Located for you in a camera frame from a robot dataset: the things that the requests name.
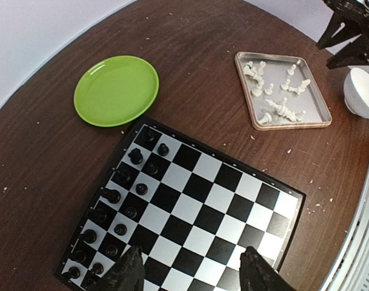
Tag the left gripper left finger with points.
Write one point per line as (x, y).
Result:
(126, 274)

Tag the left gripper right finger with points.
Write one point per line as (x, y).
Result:
(255, 274)

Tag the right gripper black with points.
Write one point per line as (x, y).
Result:
(350, 19)

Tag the black white chessboard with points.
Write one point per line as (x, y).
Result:
(192, 213)

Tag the white bowl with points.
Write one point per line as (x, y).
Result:
(356, 92)

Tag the white piece in tray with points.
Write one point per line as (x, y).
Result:
(301, 88)

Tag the metal wooden tray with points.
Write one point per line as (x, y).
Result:
(265, 80)

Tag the black pawn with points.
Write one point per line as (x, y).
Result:
(163, 149)

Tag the black corner rook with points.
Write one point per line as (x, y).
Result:
(148, 136)

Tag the green plate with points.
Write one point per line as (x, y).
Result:
(116, 91)

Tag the front aluminium rail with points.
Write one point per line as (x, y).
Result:
(350, 270)

